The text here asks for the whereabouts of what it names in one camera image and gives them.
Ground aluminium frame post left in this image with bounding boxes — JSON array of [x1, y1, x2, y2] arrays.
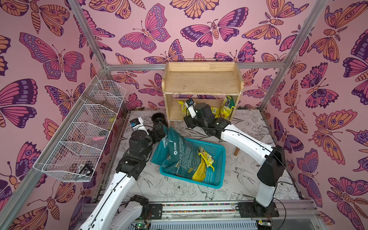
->
[[69, 1, 128, 112]]

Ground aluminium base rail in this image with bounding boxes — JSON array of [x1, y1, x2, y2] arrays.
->
[[83, 200, 328, 230]]

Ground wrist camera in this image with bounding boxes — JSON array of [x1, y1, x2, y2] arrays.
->
[[130, 117, 149, 134], [185, 98, 196, 118]]

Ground yellow flower packet right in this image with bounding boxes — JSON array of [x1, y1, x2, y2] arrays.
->
[[219, 95, 235, 119]]

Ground large green yellow fertilizer bag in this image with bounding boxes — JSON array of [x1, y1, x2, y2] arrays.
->
[[163, 127, 207, 182]]

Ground white wire wall basket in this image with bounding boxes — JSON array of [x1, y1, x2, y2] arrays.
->
[[33, 77, 127, 182]]

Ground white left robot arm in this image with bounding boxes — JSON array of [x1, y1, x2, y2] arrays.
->
[[80, 120, 167, 230]]

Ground yellow green packet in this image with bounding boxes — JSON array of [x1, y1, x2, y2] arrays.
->
[[178, 101, 188, 113], [210, 106, 220, 118]]

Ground yellow fertilizer packet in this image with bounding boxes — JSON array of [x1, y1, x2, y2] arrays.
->
[[198, 147, 215, 172]]

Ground black plastic flower pots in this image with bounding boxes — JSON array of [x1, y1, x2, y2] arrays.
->
[[151, 112, 168, 127]]

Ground wooden two-tier shelf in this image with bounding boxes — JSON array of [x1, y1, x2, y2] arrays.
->
[[162, 61, 244, 127]]

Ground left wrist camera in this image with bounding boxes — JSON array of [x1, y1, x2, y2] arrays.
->
[[130, 117, 149, 134]]

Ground aluminium frame post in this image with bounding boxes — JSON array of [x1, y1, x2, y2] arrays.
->
[[258, 0, 328, 112], [69, 1, 128, 112]]

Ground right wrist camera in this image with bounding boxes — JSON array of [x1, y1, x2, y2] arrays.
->
[[185, 98, 196, 118]]

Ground yellow toy shovel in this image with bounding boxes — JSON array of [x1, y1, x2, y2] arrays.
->
[[234, 148, 240, 156]]

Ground aluminium frame post right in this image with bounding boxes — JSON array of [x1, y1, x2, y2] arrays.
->
[[258, 0, 328, 112]]

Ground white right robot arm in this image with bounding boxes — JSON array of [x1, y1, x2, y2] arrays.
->
[[184, 99, 286, 217]]

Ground teal plastic basket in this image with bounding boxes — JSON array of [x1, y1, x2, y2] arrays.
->
[[159, 137, 227, 189]]

